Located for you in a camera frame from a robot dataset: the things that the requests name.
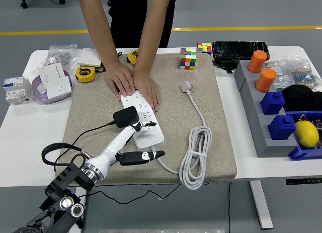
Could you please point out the person's left hand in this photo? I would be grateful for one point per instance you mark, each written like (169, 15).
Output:
(147, 88)

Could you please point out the person's right hand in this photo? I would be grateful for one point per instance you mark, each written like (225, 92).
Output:
(119, 78)

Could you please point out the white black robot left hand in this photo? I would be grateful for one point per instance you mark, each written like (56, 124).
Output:
(113, 147)

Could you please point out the black plug adapter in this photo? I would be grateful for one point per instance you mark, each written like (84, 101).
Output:
(125, 116)

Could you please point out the white power strip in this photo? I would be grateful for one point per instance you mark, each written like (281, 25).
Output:
(156, 140)

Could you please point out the person's right forearm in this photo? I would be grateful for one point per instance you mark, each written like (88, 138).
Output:
(96, 24)

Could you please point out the person's left forearm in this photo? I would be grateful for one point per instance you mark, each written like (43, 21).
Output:
(152, 29)

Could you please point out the square yellow tape measure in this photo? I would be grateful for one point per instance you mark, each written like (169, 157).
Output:
(132, 57)

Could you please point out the grey-brown mat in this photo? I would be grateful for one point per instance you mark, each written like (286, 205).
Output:
(100, 97)

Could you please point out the round yellow tape measure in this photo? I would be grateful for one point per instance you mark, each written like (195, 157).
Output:
(85, 74)

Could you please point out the large colourful puzzle cube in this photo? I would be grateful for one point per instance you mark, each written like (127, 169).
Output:
(188, 59)

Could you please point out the person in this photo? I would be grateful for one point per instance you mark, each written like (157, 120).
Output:
(130, 16)

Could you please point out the clear bag of screws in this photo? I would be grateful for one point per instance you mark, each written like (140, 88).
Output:
(59, 55)

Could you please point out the small colourful puzzle cube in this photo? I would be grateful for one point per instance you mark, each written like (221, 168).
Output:
(204, 48)

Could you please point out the black chair caster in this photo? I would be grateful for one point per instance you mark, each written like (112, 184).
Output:
(110, 2)

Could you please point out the small white tile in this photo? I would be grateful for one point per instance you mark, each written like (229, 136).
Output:
(42, 88)

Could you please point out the purple bowl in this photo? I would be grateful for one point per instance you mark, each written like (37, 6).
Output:
(40, 95)

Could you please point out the black clip device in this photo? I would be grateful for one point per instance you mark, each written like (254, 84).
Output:
(225, 64)

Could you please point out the black wrapped tray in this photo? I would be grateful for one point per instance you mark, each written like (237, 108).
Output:
(236, 49)

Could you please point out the white circuit breaker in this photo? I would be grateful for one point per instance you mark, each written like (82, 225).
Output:
(15, 89)

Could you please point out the orange cylinder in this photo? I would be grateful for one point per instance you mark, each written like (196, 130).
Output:
(257, 62)
(266, 80)

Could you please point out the grey block holder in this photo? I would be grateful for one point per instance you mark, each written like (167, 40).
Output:
(259, 132)

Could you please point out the blue square block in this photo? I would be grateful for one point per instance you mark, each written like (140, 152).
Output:
(273, 103)
(281, 128)

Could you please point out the clear bag of small parts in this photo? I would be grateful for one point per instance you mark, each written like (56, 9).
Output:
(279, 78)

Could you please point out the black cloth bundle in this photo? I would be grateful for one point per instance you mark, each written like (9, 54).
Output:
(299, 97)

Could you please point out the clear bag of resistors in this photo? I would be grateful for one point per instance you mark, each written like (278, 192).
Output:
(305, 77)

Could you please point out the yellow lemon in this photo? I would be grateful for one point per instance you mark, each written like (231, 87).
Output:
(306, 133)

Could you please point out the blue storage bin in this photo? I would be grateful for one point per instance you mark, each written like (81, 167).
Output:
(302, 153)

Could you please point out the black table control panel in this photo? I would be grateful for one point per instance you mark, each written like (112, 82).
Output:
(302, 181)

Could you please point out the white wall switch plate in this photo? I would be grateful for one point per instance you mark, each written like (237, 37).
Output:
(88, 57)

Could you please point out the white switch panel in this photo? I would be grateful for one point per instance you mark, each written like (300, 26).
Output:
(51, 73)

